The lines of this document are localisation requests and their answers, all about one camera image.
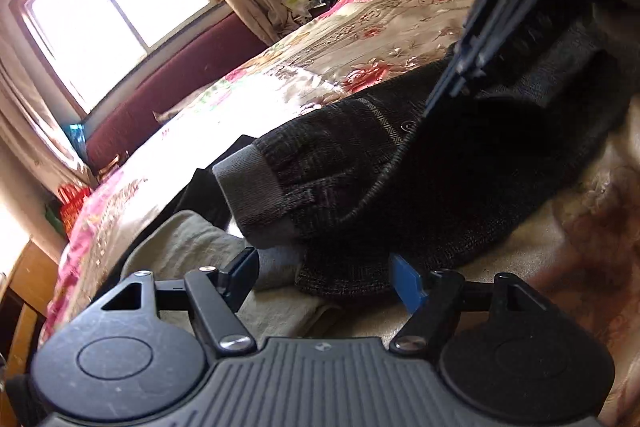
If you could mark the maroon sofa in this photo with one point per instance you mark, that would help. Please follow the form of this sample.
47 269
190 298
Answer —
180 77

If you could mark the green and white packet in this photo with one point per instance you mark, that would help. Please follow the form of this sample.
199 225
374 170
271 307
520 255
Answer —
299 1

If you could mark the wooden furniture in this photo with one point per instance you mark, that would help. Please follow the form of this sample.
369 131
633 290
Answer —
25 302

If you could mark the red bag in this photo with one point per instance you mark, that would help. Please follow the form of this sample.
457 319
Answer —
72 207

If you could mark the black garment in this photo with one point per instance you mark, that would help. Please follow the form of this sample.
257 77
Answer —
200 202

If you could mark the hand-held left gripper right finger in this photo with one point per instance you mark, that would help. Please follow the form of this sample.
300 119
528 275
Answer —
407 283

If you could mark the brown handbag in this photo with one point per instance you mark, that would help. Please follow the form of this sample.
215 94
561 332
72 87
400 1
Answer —
111 166

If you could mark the blue plastic bag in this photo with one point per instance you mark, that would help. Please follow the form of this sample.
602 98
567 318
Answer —
76 138

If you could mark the window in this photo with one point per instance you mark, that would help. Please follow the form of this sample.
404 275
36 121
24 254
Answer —
115 2

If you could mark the grey-green garment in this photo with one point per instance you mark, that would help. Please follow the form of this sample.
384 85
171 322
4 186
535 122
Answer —
185 242

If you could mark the floral satin blanket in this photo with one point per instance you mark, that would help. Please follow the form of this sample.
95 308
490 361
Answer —
300 72

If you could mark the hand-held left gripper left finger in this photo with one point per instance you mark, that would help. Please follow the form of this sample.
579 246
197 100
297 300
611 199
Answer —
244 271

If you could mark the beige cushion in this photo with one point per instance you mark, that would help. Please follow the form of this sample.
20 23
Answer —
175 111

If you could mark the dark plaid pants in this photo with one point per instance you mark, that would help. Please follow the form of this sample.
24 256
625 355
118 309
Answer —
450 167

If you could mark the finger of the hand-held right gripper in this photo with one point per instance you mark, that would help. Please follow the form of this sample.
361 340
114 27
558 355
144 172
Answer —
462 42
492 42

